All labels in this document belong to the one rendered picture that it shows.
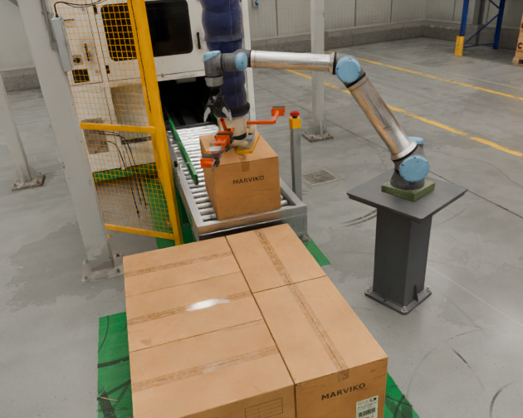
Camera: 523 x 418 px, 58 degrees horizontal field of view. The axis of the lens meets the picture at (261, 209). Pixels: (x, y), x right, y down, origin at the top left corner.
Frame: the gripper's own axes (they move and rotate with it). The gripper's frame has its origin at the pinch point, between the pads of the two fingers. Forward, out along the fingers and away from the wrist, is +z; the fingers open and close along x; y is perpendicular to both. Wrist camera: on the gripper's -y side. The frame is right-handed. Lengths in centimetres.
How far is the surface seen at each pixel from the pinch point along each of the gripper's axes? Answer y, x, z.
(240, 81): 35.2, -6.9, -14.3
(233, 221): 2, -3, 62
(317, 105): 331, -39, 81
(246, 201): 12, -10, 53
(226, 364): -107, -21, 67
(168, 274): -47, 23, 67
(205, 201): 42, 26, 69
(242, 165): 11.5, -9.1, 29.4
